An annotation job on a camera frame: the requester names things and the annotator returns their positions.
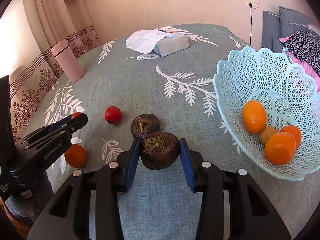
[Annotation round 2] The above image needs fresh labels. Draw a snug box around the beige patterned curtain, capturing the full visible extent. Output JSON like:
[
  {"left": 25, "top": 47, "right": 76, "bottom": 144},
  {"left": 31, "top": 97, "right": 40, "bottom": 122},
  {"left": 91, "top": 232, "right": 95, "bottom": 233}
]
[{"left": 1, "top": 0, "right": 100, "bottom": 141}]

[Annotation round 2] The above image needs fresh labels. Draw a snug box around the leopard print blanket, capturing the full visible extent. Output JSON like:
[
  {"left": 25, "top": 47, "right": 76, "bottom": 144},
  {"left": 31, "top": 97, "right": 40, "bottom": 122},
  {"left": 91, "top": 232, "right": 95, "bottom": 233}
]
[{"left": 280, "top": 29, "right": 319, "bottom": 75}]

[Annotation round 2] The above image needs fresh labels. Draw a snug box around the black power cable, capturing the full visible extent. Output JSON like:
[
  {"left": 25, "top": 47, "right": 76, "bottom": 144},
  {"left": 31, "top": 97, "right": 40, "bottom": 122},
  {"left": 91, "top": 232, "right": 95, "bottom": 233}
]
[{"left": 249, "top": 4, "right": 254, "bottom": 47}]

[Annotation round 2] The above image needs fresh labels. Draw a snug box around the grey tissue box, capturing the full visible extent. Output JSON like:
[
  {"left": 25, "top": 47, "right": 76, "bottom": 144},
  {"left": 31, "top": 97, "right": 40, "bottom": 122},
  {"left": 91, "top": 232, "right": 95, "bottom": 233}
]
[{"left": 125, "top": 29, "right": 190, "bottom": 57}]

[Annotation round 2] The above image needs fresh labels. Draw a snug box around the small brown kiwi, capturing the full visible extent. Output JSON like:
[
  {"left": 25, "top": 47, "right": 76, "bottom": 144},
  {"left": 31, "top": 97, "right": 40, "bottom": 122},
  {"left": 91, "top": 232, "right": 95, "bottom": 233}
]
[{"left": 259, "top": 126, "right": 278, "bottom": 145}]

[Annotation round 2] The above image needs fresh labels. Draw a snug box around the pink thermos bottle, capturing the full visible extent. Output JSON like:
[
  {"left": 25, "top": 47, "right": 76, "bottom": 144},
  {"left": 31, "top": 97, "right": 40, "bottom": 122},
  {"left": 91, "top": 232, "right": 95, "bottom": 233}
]
[{"left": 51, "top": 40, "right": 85, "bottom": 83}]

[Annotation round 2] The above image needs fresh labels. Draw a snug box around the light blue lattice basket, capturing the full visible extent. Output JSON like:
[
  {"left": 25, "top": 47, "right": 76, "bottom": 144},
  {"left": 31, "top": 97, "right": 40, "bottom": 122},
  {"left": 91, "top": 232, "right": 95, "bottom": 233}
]
[{"left": 213, "top": 47, "right": 319, "bottom": 181}]

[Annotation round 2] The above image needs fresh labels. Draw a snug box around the grey sofa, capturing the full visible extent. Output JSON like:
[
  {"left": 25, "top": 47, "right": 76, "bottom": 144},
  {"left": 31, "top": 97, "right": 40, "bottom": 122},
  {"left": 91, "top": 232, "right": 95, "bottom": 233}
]
[{"left": 261, "top": 5, "right": 320, "bottom": 55}]

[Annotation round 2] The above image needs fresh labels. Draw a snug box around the red tomato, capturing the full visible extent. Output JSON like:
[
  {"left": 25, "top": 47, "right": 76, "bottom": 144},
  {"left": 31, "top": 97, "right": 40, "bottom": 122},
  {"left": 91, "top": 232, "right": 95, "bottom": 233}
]
[
  {"left": 71, "top": 112, "right": 81, "bottom": 119},
  {"left": 105, "top": 106, "right": 122, "bottom": 125}
]

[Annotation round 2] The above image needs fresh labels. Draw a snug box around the orange on table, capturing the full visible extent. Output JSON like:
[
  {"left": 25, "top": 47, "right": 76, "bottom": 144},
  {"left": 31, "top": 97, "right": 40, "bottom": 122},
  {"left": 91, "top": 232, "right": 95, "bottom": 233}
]
[{"left": 65, "top": 144, "right": 87, "bottom": 168}]

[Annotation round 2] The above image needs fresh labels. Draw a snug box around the dark brown passion fruit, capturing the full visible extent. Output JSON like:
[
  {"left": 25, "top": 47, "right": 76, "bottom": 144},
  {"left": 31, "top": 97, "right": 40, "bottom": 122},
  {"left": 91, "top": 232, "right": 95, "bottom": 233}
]
[{"left": 140, "top": 132, "right": 180, "bottom": 170}]

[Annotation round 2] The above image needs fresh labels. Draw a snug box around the orange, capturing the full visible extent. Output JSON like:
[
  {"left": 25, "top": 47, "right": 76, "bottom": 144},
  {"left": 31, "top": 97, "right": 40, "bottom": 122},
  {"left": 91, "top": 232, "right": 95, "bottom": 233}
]
[
  {"left": 65, "top": 144, "right": 87, "bottom": 168},
  {"left": 242, "top": 100, "right": 267, "bottom": 134},
  {"left": 280, "top": 125, "right": 302, "bottom": 147},
  {"left": 264, "top": 132, "right": 296, "bottom": 165}
]

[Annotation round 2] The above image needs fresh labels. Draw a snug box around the grey cushion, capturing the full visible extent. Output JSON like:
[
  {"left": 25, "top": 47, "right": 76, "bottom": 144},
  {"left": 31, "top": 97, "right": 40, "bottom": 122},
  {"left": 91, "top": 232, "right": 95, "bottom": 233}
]
[{"left": 278, "top": 6, "right": 313, "bottom": 37}]

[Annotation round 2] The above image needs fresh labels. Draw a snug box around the white wall socket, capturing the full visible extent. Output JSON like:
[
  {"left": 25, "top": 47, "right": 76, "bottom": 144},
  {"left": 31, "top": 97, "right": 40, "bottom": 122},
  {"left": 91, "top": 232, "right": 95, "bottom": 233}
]
[{"left": 246, "top": 0, "right": 259, "bottom": 9}]

